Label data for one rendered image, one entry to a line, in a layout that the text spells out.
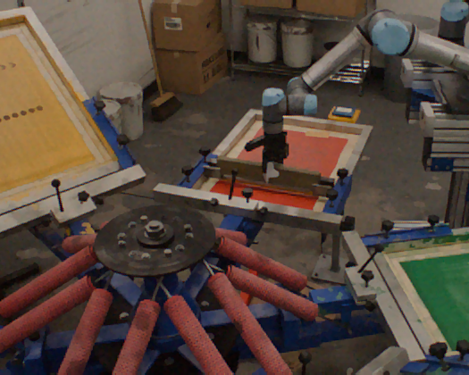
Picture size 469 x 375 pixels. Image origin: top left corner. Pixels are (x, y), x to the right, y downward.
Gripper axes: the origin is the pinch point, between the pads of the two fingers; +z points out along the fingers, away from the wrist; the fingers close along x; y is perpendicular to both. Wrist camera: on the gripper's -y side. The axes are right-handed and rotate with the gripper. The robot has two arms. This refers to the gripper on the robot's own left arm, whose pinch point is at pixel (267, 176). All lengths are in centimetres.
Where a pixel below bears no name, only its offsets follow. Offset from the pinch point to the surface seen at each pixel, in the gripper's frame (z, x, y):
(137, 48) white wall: 54, 250, -200
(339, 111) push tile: 4, 75, 10
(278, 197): 5.3, -5.0, 5.8
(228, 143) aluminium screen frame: 1.8, 24.1, -26.0
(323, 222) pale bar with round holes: -2.6, -26.9, 28.9
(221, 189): 5.3, -6.3, -16.5
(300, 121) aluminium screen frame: 3, 56, -3
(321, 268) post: 100, 75, 5
